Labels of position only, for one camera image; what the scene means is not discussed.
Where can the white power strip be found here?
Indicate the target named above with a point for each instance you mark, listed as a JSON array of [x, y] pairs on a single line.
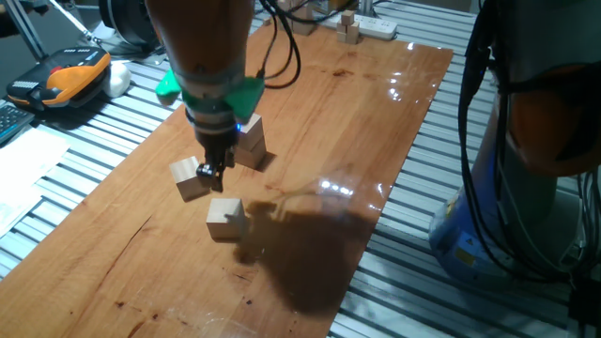
[[380, 28]]

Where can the black computer keyboard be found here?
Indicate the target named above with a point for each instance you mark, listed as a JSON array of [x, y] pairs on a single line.
[[11, 119]]

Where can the small stacked wood pieces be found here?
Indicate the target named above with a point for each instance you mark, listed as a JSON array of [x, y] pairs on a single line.
[[349, 26]]

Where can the glossy brown wooden board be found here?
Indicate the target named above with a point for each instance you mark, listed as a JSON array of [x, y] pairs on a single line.
[[141, 263]]

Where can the grey metal strut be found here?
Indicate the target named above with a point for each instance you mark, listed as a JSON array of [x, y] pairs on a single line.
[[26, 30]]

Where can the black round spool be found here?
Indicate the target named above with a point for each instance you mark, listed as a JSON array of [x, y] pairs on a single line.
[[124, 21]]

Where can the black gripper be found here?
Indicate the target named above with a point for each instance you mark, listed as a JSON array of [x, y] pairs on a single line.
[[216, 141]]

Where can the light wooden cube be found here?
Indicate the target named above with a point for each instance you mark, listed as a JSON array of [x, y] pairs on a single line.
[[251, 131], [185, 176], [251, 157], [220, 220]]

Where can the white computer mouse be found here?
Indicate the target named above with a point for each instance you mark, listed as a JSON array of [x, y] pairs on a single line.
[[117, 79]]

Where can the white paper sheets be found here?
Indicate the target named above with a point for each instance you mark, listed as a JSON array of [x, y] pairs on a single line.
[[23, 173]]

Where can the orange and black teach pendant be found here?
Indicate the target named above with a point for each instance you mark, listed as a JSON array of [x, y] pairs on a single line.
[[66, 75]]

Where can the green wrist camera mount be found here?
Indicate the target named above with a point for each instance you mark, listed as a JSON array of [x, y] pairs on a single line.
[[246, 98]]

